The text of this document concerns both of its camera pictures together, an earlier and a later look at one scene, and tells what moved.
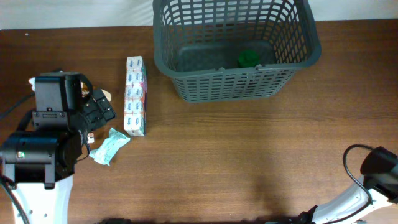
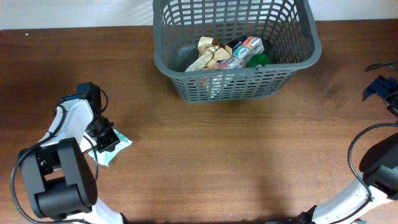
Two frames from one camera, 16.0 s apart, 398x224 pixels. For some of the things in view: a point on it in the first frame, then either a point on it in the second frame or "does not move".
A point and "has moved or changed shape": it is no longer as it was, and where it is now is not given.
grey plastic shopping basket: x=226 y=51 does not move
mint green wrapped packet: x=105 y=154 does not move
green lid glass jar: x=248 y=58 → x=259 y=59
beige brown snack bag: x=84 y=91 has moved or changed shape
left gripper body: x=93 y=117 → x=101 y=130
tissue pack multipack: x=135 y=99 → x=243 y=48
